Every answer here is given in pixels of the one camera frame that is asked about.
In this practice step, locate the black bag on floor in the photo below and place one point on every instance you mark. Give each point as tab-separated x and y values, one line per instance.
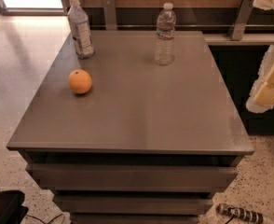
12	210

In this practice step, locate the labelled clear water bottle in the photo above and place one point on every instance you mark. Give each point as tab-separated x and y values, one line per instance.
80	31

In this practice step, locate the metal bracket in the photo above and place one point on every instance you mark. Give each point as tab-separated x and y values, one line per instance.
236	31
109	10

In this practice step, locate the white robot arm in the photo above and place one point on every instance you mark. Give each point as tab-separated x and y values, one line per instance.
261	97

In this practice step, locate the right metal bracket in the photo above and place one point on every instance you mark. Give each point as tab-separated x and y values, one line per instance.
236	31

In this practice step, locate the power strip on floor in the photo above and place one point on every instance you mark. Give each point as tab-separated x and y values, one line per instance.
243	214

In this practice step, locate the wooden bench shelf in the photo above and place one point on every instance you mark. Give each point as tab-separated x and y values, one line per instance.
247	40

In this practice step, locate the clear ribbed water bottle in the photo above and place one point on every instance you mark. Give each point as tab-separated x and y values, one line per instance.
165	35

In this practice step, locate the grey drawer cabinet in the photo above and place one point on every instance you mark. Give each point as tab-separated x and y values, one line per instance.
147	144

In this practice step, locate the orange fruit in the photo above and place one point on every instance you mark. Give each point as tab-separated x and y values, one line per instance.
80	81

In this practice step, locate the left metal bracket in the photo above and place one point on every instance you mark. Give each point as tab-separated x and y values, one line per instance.
109	10

